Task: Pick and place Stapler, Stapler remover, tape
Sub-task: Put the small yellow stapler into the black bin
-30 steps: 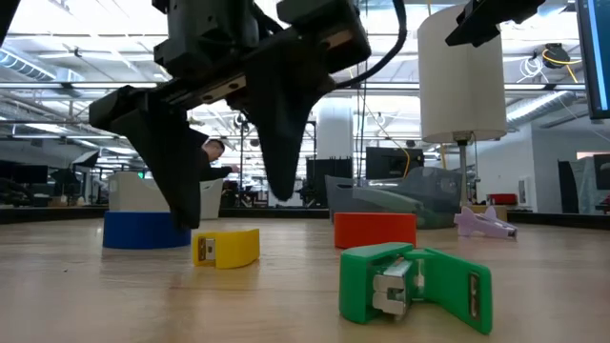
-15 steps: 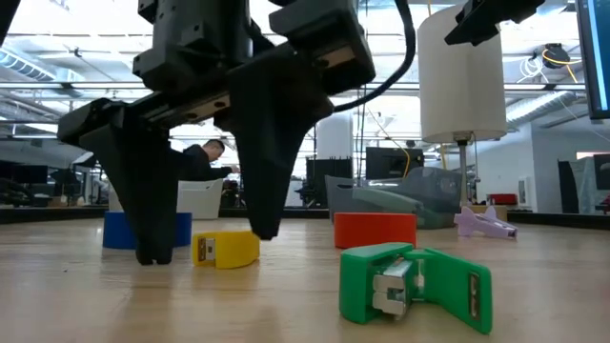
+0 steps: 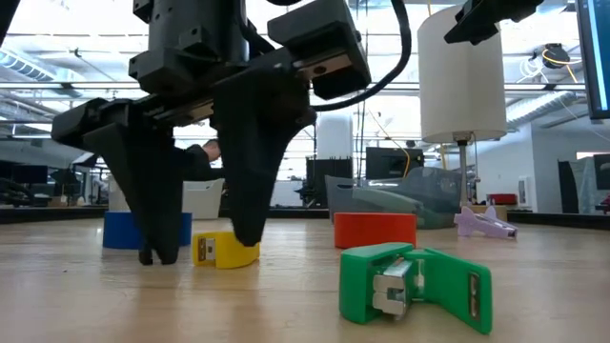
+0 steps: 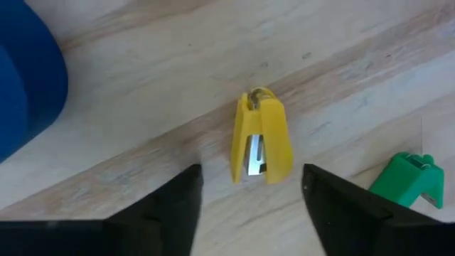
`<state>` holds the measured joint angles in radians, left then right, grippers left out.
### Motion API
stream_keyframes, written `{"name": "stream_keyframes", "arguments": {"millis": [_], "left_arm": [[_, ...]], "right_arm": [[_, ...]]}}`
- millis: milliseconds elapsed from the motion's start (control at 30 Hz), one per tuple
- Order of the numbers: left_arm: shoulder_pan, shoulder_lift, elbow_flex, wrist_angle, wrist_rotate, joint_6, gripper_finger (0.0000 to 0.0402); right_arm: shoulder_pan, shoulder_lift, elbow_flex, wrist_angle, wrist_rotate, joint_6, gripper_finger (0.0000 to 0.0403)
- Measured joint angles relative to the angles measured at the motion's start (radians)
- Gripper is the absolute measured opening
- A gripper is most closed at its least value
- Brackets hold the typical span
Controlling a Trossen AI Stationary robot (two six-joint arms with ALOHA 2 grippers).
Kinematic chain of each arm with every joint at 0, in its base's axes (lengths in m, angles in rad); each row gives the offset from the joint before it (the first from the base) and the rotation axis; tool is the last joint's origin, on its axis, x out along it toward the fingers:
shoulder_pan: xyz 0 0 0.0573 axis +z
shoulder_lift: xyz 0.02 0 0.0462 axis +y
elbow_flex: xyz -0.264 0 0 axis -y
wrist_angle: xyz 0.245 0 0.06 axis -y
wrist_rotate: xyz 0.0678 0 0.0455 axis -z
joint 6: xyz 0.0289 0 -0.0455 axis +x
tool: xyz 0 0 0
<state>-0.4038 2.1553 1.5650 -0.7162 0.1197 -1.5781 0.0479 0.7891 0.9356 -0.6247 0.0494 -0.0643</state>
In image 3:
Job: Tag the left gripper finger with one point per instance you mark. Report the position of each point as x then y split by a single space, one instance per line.
148 190
252 167

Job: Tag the dark blue tape roll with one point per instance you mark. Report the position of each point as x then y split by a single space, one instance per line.
119 231

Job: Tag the small yellow stapler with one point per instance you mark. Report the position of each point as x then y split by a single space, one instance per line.
226 257

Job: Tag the red tape roll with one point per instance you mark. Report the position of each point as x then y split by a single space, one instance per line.
375 231

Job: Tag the green staple remover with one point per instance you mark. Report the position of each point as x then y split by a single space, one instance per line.
357 286

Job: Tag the purple staple remover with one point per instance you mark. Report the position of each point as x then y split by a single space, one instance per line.
481 224

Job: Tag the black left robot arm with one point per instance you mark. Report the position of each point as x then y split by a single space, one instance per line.
6 14

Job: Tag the person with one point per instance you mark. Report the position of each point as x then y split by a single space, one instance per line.
212 150

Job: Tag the white panel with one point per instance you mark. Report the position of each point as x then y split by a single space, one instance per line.
288 193

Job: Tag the light grey plastic bin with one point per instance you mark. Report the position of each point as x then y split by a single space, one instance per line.
202 197

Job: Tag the white shade table lamp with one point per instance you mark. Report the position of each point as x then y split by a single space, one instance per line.
462 71

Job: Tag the black studio light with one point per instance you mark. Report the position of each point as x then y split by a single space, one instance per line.
86 159

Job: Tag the black cabinet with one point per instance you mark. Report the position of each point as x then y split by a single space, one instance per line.
329 181

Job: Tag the white building column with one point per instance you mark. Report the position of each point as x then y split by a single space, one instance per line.
334 138

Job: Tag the computer monitor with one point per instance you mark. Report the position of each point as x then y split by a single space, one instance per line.
595 57

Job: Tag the black background monitor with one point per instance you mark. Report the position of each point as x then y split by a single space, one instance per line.
394 163

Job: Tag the translucent smoky plastic bin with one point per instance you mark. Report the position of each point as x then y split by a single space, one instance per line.
429 190

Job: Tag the red box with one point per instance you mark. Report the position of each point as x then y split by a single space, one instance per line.
501 198

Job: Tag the black aluminium table frame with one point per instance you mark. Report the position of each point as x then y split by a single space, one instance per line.
305 213

